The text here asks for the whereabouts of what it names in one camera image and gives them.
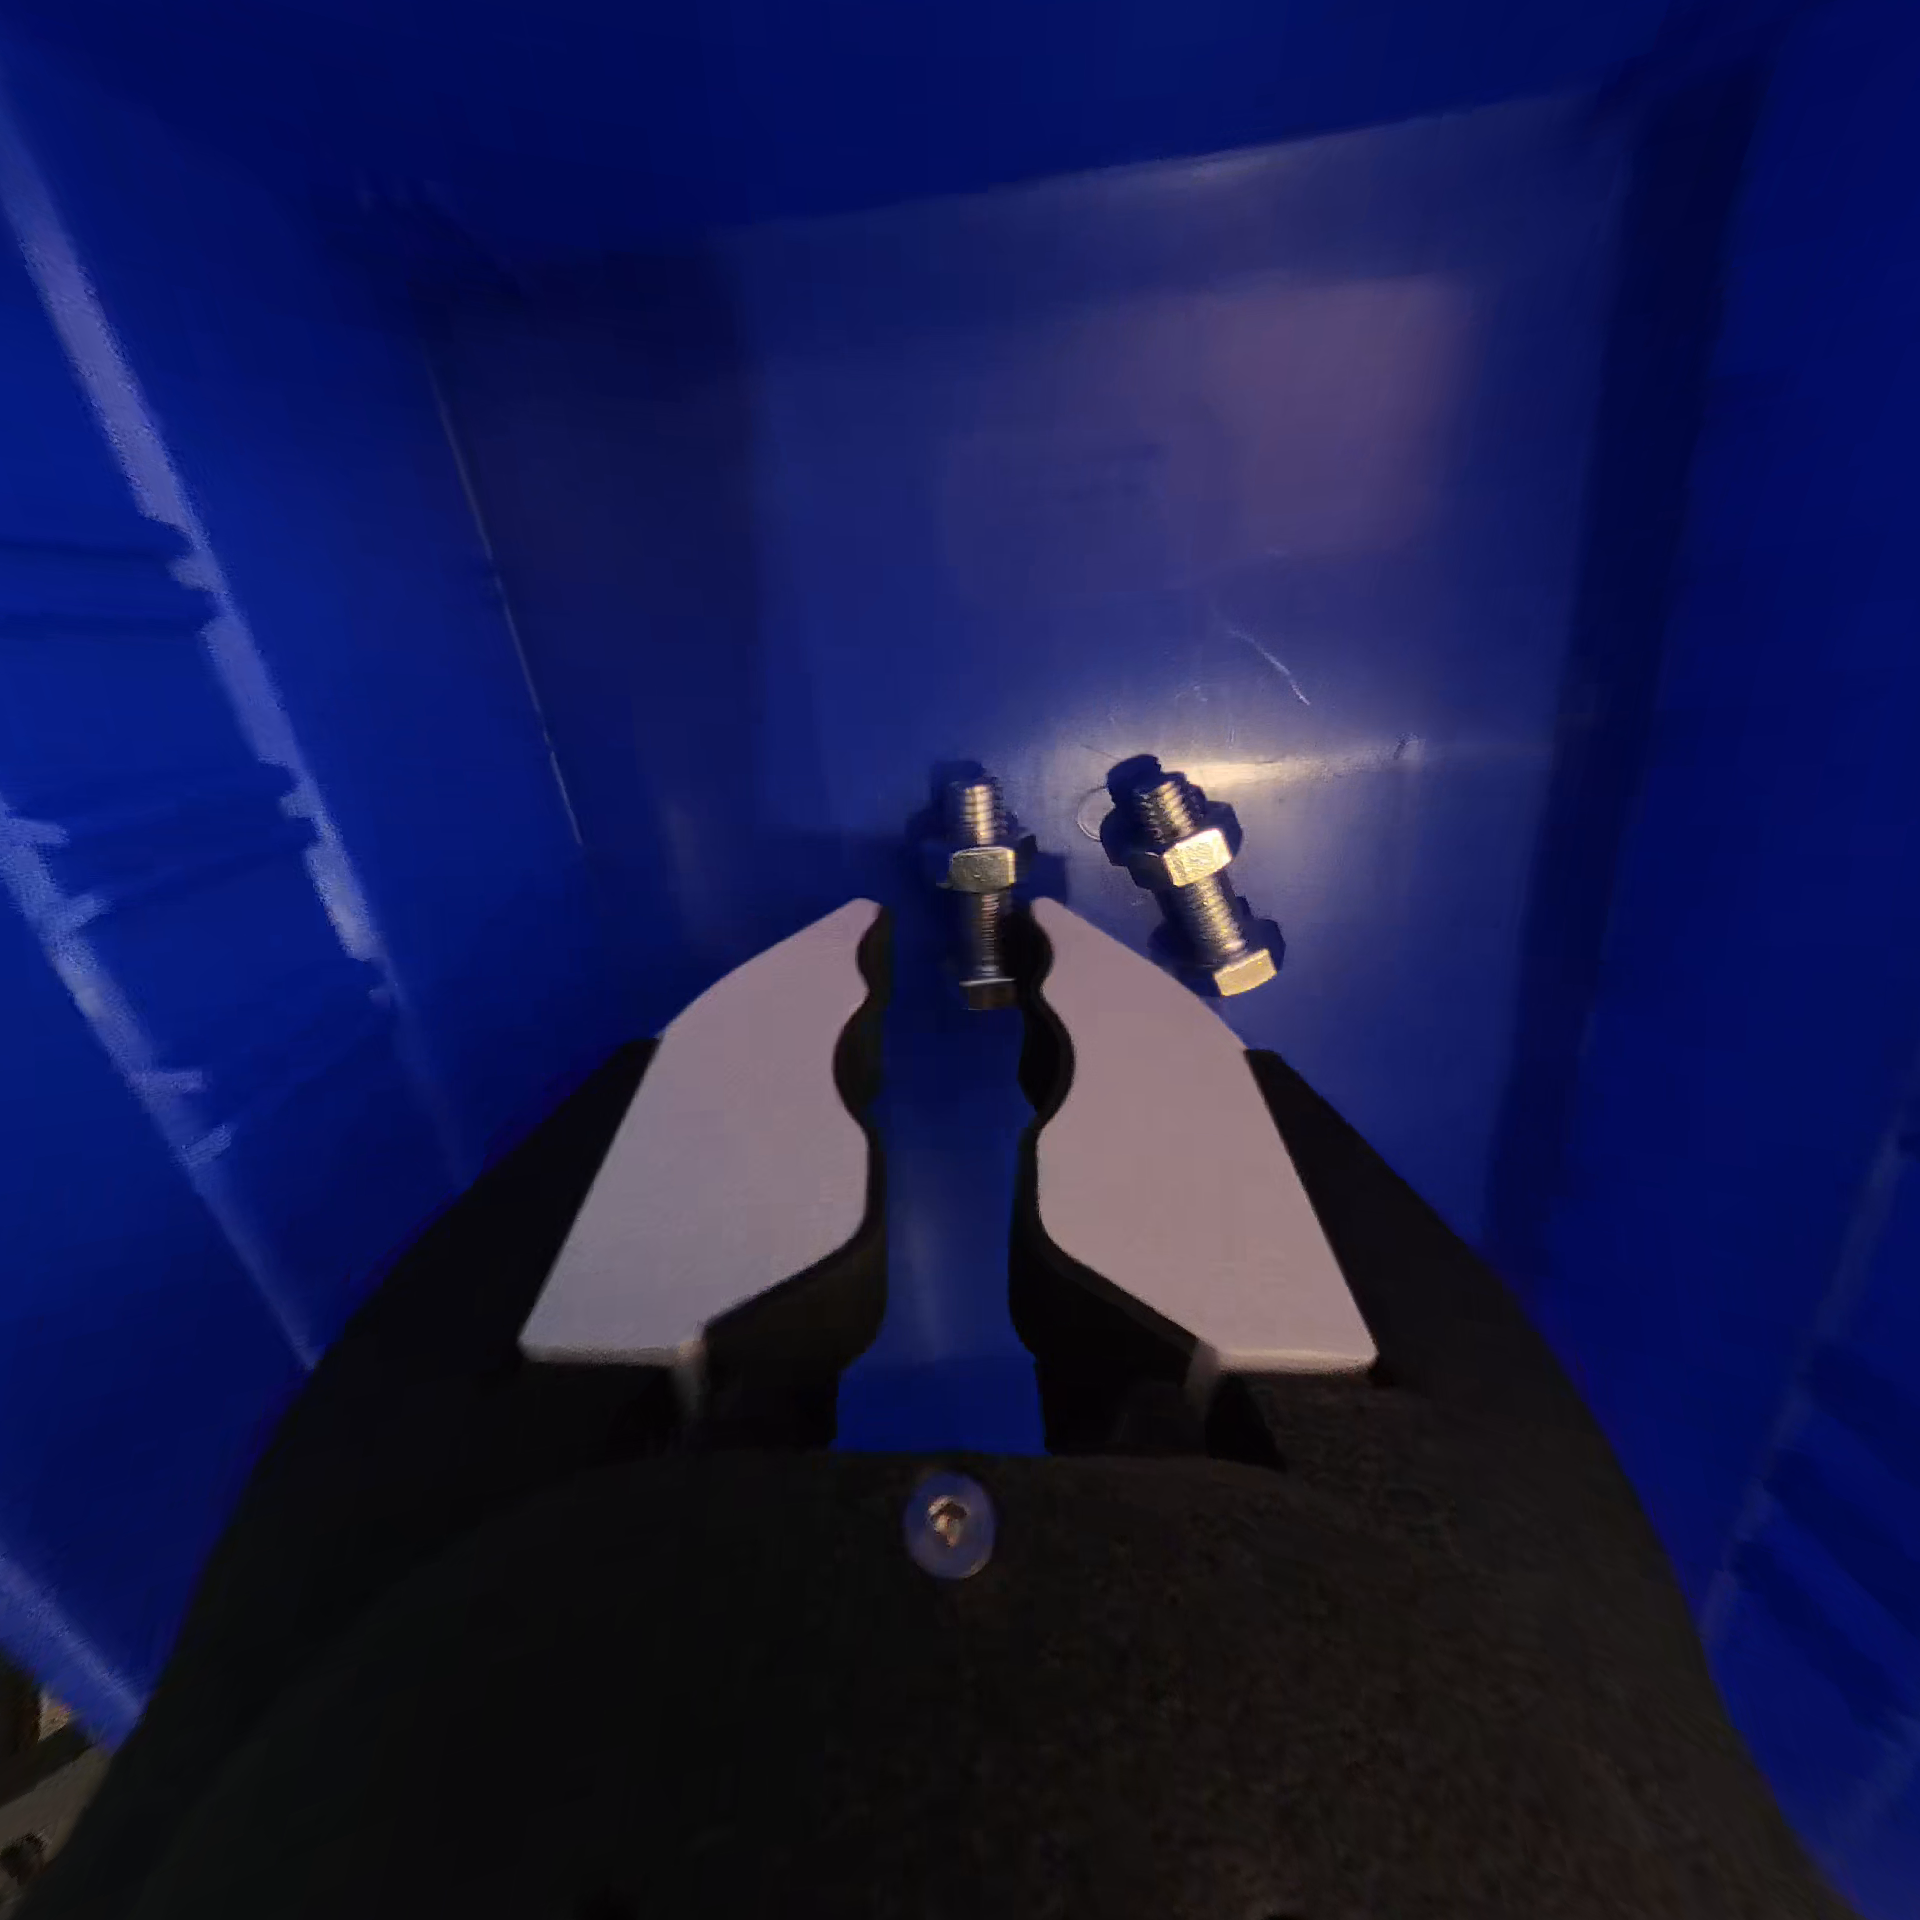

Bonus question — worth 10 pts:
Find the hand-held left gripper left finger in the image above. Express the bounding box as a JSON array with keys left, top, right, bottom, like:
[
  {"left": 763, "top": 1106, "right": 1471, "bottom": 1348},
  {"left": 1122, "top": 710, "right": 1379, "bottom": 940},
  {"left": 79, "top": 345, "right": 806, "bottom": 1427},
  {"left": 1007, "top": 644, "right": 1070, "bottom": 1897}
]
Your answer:
[{"left": 516, "top": 896, "right": 888, "bottom": 1374}]

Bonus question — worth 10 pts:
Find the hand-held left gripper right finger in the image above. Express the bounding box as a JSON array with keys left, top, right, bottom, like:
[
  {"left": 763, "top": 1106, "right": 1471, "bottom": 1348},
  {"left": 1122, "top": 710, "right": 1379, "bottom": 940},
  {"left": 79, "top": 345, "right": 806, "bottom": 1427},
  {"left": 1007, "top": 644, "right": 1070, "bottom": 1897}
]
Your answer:
[{"left": 1007, "top": 896, "right": 1383, "bottom": 1379}]

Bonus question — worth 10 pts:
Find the steel hex bolt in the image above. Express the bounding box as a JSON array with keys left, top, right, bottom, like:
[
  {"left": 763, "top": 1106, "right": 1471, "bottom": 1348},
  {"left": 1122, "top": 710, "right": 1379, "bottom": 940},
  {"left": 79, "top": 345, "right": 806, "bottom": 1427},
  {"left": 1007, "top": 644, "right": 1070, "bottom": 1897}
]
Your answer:
[
  {"left": 932, "top": 765, "right": 1038, "bottom": 1017},
  {"left": 1102, "top": 761, "right": 1290, "bottom": 1004}
]

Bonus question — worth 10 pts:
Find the blue divided plastic bin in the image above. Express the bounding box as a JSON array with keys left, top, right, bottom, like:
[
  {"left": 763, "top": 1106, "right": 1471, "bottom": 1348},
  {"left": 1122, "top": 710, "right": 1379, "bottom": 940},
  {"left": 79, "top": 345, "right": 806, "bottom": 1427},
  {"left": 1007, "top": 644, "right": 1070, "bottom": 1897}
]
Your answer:
[{"left": 0, "top": 0, "right": 1920, "bottom": 1920}]

